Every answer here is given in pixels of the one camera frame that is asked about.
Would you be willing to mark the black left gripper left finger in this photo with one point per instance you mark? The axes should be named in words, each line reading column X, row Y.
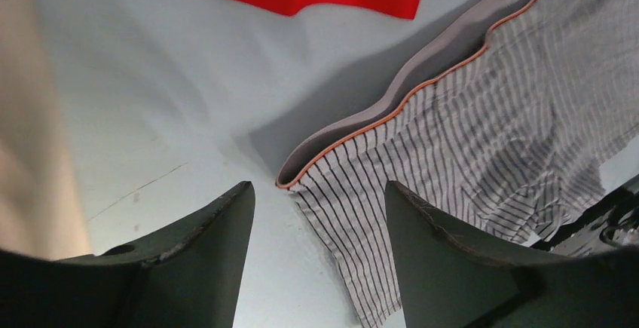
column 186, row 274

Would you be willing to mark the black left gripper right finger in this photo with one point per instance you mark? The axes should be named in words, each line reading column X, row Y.
column 452, row 274

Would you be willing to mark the grey striped underwear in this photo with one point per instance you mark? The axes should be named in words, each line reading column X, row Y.
column 503, row 121

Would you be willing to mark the wooden compartment organizer box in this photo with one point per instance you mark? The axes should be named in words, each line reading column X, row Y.
column 41, row 212

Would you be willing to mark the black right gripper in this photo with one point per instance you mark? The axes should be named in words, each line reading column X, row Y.
column 610, row 224

